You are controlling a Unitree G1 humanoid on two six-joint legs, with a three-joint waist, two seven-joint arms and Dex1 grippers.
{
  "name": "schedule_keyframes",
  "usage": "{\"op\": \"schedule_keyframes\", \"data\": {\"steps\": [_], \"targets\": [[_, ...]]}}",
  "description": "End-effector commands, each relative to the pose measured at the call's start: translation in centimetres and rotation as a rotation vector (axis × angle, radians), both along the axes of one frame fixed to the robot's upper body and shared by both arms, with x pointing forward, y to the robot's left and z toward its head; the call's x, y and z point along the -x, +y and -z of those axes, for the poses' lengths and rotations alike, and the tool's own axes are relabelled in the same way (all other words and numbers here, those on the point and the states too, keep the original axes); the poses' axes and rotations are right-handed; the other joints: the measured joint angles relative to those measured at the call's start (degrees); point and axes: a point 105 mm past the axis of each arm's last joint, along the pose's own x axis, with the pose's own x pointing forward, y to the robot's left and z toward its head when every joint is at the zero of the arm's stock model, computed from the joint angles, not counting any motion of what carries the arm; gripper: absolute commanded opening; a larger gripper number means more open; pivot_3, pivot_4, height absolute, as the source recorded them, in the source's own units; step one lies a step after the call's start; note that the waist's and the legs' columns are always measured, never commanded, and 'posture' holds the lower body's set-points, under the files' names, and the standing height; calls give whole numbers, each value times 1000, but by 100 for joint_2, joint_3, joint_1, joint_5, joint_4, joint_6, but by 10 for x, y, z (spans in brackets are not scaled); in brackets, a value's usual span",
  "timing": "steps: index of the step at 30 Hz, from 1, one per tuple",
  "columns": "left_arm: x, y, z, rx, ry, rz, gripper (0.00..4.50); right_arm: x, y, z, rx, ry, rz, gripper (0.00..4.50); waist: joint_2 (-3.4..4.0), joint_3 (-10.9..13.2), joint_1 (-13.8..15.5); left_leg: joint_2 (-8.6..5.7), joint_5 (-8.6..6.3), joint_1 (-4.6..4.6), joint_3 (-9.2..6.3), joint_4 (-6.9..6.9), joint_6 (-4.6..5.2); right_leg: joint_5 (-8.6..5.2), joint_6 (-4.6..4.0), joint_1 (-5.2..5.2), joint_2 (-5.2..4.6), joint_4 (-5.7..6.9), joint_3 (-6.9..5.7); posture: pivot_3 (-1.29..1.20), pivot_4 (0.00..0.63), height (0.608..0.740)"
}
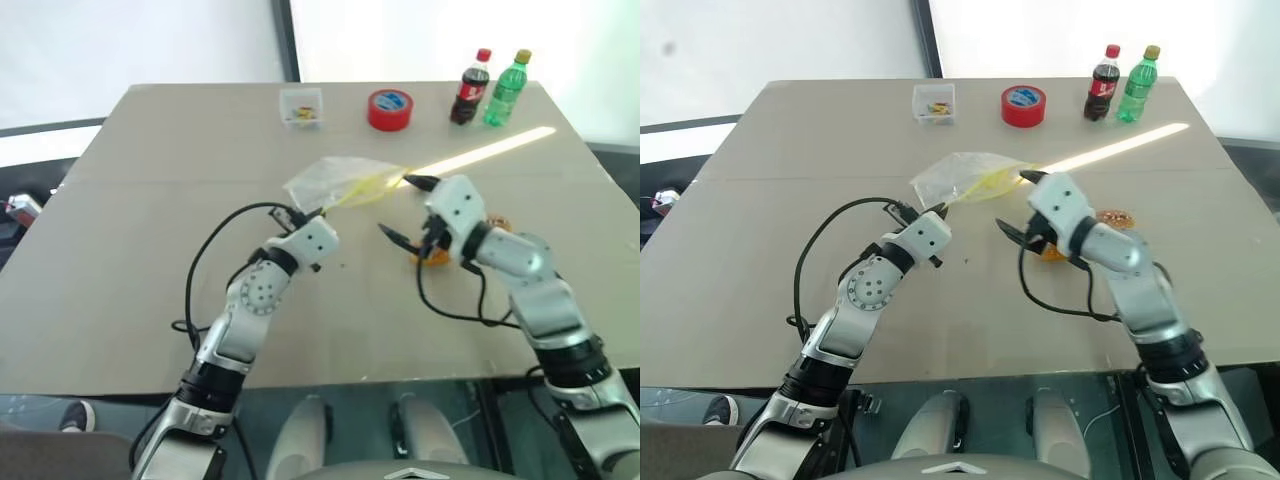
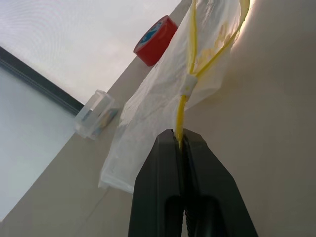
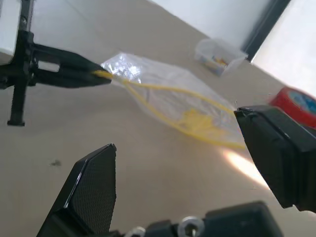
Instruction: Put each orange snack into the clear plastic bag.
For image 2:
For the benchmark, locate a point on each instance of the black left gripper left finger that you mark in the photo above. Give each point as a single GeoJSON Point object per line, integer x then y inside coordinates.
{"type": "Point", "coordinates": [155, 177]}

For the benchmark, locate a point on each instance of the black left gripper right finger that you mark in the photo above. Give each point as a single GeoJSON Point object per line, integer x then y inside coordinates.
{"type": "Point", "coordinates": [209, 177]}

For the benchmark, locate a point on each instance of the small clear plastic box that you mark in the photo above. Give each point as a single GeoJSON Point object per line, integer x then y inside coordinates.
{"type": "Point", "coordinates": [95, 113]}

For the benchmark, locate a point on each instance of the red tape roll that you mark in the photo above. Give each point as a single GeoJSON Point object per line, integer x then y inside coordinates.
{"type": "Point", "coordinates": [155, 40]}

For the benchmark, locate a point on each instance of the dark window frame bar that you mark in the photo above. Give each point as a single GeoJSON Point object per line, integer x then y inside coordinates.
{"type": "Point", "coordinates": [37, 79]}

